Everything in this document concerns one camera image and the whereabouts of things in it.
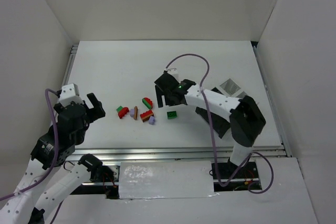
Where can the red brown lego brick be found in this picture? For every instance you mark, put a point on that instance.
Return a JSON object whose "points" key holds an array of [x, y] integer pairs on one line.
{"points": [[145, 116]]}

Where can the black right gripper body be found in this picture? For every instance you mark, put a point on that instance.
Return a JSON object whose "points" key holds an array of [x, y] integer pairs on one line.
{"points": [[165, 87]]}

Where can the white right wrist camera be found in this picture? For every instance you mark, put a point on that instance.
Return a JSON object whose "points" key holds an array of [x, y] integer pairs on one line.
{"points": [[173, 72]]}

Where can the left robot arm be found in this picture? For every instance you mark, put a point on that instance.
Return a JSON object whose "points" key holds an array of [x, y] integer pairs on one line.
{"points": [[35, 197]]}

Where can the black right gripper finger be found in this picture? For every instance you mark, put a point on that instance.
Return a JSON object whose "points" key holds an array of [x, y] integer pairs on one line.
{"points": [[159, 95], [168, 100]]}

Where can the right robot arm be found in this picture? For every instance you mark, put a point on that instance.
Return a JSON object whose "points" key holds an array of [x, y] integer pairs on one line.
{"points": [[245, 118]]}

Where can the red curved lego with green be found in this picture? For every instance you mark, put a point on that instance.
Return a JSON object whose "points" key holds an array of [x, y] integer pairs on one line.
{"points": [[122, 111]]}

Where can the aluminium front rail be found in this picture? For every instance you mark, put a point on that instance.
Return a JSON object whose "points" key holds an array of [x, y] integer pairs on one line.
{"points": [[166, 154]]}

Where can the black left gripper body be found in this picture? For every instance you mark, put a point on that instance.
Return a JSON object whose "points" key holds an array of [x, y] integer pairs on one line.
{"points": [[91, 108]]}

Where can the red green half-round lego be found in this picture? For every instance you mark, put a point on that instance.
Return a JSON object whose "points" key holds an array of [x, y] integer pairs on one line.
{"points": [[148, 103]]}

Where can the lavender lego near plate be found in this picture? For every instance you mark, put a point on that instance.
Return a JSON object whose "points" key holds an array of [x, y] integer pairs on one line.
{"points": [[131, 113]]}

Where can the white taped cover sheet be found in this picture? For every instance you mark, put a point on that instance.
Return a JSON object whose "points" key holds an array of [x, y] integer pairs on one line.
{"points": [[157, 180]]}

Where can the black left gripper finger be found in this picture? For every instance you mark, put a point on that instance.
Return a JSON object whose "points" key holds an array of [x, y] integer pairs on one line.
{"points": [[96, 113], [96, 104]]}

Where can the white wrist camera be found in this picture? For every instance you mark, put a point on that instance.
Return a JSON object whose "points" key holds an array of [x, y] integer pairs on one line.
{"points": [[69, 93], [173, 72]]}

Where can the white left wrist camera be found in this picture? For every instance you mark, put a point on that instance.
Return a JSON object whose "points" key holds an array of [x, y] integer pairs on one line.
{"points": [[69, 93]]}

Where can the brown flat lego plate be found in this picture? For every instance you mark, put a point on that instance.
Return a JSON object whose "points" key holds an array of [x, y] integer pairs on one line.
{"points": [[135, 113]]}

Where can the black compartment container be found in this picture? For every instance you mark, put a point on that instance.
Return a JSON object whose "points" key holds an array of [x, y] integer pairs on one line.
{"points": [[221, 126]]}

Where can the green square lego brick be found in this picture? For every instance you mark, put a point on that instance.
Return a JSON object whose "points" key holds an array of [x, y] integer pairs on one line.
{"points": [[171, 115]]}

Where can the aluminium right rail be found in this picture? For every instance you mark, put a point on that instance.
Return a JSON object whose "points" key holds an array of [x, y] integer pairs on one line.
{"points": [[278, 123]]}

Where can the lavender lego brick front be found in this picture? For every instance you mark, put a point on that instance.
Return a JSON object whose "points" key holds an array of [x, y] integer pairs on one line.
{"points": [[152, 120]]}

